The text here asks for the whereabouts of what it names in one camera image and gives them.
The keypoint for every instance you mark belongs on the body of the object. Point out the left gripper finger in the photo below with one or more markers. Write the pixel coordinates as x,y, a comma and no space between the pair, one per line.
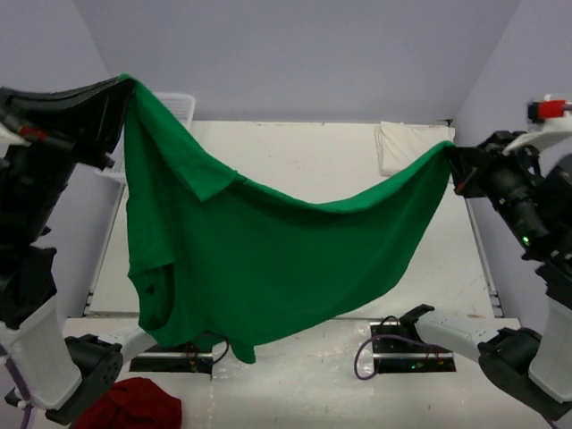
114,93
96,135

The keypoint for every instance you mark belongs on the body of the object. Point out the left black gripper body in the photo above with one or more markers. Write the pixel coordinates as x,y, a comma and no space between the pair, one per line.
37,161

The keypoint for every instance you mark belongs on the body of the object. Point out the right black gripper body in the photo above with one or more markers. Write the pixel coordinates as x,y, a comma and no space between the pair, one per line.
504,176

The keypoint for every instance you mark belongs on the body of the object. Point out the green t shirt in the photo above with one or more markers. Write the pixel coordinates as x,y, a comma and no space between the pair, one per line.
213,252

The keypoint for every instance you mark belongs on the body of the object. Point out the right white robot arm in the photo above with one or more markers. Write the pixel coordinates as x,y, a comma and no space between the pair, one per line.
533,368

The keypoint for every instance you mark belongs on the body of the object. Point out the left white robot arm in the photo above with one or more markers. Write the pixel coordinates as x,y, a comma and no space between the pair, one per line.
63,376

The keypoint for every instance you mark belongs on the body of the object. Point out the folded white t shirt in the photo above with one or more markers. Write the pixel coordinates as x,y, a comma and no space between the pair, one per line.
399,144

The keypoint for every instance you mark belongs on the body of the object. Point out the white plastic basket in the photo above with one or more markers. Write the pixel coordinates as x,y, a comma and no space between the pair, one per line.
181,106

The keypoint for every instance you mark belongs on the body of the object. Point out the red t shirt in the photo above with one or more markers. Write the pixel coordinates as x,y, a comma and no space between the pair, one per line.
133,403

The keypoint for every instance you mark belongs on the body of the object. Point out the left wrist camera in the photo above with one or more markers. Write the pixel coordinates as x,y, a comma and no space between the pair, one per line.
16,131

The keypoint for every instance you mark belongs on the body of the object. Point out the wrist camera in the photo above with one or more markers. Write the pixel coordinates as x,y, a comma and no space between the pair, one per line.
549,123
16,131

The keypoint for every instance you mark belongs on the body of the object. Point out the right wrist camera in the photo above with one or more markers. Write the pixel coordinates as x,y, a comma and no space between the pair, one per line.
549,123

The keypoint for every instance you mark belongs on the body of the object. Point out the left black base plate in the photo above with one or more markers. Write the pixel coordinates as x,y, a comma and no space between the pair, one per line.
187,358

